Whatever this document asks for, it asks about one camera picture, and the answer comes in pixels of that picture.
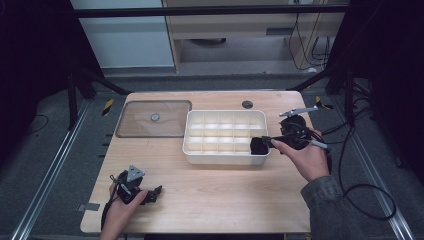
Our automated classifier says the white compartment storage box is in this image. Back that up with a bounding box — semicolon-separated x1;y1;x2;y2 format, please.
182;109;272;166

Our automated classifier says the white cabinet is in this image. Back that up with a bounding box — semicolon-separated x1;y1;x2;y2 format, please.
70;0;176;69

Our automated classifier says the black looped floor cable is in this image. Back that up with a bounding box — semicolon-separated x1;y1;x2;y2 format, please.
338;116;398;221

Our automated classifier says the person's left hand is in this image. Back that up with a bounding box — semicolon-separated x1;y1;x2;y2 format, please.
99;183;150;240

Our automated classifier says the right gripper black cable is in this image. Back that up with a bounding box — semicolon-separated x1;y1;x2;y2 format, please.
289;122;335;176

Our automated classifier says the black sock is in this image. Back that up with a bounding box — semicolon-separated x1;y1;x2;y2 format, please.
249;136;270;156

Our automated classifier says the transparent box lid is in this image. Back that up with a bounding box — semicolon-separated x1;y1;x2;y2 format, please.
115;99;193;139

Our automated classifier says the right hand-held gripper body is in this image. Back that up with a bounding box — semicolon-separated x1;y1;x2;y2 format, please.
279;105;319;151

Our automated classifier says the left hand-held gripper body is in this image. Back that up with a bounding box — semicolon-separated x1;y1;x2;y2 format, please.
112;164;146;205

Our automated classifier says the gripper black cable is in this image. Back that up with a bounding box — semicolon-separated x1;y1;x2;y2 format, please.
289;122;335;176
100;178;122;231

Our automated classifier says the grey tape piece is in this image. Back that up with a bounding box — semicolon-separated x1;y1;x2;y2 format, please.
77;202;101;212

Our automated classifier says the dark curtain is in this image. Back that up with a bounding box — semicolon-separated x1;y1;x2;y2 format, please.
0;0;104;164
328;0;424;184

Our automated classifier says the black metal stand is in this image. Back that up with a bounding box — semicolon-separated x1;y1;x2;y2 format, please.
66;66;131;131
286;63;378;128

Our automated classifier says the black hanging cable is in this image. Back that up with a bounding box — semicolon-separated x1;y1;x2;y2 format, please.
311;36;332;63
288;13;314;72

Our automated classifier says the metal floor rail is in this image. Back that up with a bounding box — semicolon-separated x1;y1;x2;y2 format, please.
333;96;416;240
11;99;93;240

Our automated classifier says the person's right hand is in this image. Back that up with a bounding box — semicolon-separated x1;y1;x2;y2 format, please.
270;129;331;183

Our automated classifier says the black horizontal frame bar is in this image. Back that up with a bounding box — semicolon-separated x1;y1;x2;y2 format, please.
71;4;351;18

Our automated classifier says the yellow black striped tape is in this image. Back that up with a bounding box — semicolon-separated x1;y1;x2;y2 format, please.
101;98;115;117
315;95;334;111

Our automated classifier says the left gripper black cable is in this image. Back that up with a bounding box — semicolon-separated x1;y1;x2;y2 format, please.
100;178;122;231

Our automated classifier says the light wooden desk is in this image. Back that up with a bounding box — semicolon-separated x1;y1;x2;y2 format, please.
162;0;346;72

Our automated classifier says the thin black floor cable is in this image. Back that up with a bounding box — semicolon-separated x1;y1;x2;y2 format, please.
26;114;50;135

